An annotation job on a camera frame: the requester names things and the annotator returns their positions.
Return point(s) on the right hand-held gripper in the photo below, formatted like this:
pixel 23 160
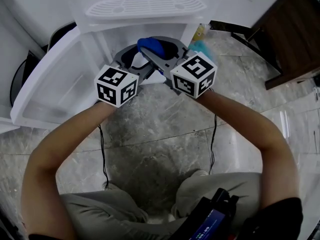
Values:
pixel 195 76

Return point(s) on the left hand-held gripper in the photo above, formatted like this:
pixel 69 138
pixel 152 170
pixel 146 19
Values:
pixel 115 86

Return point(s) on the blue cloth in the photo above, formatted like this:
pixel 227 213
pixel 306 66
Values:
pixel 150 45

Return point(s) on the person's right forearm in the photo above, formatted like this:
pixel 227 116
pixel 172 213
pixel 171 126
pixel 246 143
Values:
pixel 245 119

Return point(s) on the person's left forearm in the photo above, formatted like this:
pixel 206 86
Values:
pixel 75 126

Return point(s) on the teal fluffy duster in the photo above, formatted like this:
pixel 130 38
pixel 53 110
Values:
pixel 202 47

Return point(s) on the yellow plastic bottle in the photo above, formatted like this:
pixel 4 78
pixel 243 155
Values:
pixel 200 32

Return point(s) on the white slotted drip tray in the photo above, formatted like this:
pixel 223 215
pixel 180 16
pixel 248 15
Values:
pixel 145 6

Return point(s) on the black curved chair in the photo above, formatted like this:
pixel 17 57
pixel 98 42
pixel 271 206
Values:
pixel 60 34

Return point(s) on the white shoe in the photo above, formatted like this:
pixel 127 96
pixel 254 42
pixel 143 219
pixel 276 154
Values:
pixel 200 172

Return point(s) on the dark brown wooden table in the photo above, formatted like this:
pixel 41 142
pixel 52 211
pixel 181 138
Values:
pixel 295 34

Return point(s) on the beige grey trousers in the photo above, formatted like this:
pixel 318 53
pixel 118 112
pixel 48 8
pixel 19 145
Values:
pixel 100 209

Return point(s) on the black device with screen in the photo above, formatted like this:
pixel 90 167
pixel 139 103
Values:
pixel 212 209

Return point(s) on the black shirt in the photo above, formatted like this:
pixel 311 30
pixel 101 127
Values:
pixel 282 219

